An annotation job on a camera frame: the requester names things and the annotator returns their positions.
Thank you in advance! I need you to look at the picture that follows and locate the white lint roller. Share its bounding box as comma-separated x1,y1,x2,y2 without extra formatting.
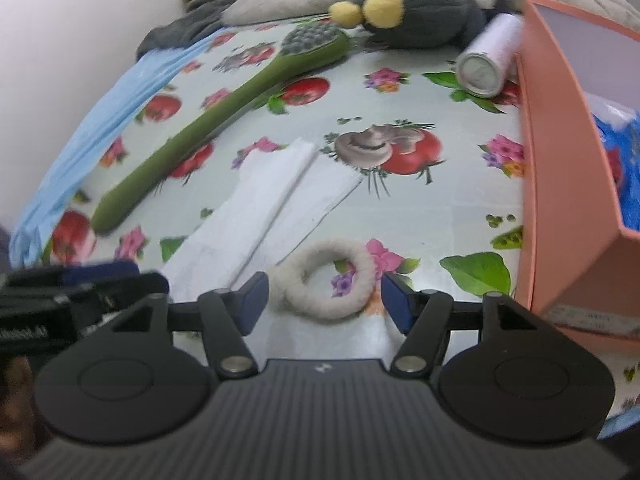
456,13,524,98

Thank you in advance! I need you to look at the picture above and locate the person's left hand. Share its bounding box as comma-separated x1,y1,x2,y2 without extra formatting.
1,358,36,463

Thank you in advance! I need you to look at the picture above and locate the dark grey blanket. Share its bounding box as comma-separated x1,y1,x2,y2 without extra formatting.
136,0,236,60

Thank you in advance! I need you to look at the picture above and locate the white fluffy ring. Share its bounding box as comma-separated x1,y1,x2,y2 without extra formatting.
269,237,378,321

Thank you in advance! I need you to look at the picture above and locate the green massage brush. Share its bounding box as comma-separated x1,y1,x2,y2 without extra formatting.
91,22,350,235

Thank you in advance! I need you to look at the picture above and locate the pink cardboard box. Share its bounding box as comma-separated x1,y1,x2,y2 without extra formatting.
515,0,639,354

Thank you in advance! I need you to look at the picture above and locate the penguin plush toy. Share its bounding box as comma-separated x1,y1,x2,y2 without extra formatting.
329,0,512,50

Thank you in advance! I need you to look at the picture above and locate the light blue bedsheet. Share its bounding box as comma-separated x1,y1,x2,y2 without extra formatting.
9,34,217,269

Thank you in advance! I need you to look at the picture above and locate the floral printed mat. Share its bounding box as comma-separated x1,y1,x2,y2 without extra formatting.
41,23,525,300

